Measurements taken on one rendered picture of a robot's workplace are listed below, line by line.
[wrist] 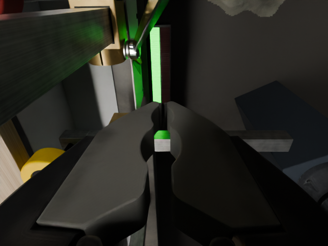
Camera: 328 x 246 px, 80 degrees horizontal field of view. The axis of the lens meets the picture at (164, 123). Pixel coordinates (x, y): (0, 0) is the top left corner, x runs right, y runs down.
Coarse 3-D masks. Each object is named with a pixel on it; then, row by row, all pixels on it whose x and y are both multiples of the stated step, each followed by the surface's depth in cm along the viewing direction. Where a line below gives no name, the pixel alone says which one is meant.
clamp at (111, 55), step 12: (72, 0) 21; (84, 0) 21; (96, 0) 21; (108, 0) 21; (120, 0) 23; (120, 12) 23; (120, 24) 23; (120, 36) 23; (108, 48) 23; (120, 48) 23; (96, 60) 24; (108, 60) 24; (120, 60) 25
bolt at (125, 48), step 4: (124, 40) 25; (124, 44) 25; (124, 48) 25; (140, 48) 26; (124, 52) 25; (128, 52) 25; (140, 52) 26; (124, 56) 25; (128, 56) 25; (136, 60) 32; (140, 60) 36
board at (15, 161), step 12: (0, 132) 27; (12, 132) 29; (0, 144) 27; (12, 144) 29; (0, 156) 29; (12, 156) 29; (24, 156) 31; (0, 168) 30; (12, 168) 30; (0, 180) 31; (12, 180) 31; (0, 192) 33; (12, 192) 33
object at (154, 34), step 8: (152, 32) 38; (152, 40) 38; (152, 48) 39; (152, 56) 40; (152, 64) 41; (152, 72) 42; (152, 80) 43; (160, 80) 43; (160, 88) 44; (160, 96) 45
